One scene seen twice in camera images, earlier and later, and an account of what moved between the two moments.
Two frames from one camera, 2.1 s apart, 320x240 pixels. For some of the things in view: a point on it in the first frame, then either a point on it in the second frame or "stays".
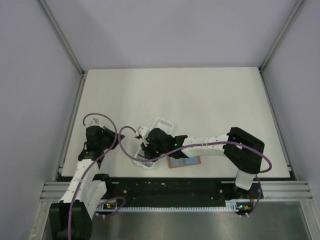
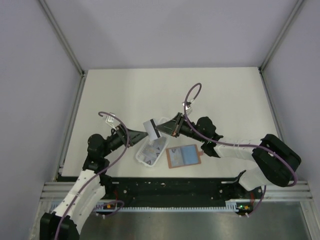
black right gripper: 148,154 → 173,127
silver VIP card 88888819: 177,162 stays
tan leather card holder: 183,161 stays
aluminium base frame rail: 286,191 stays
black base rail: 181,191 stays
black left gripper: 113,135 → 134,136
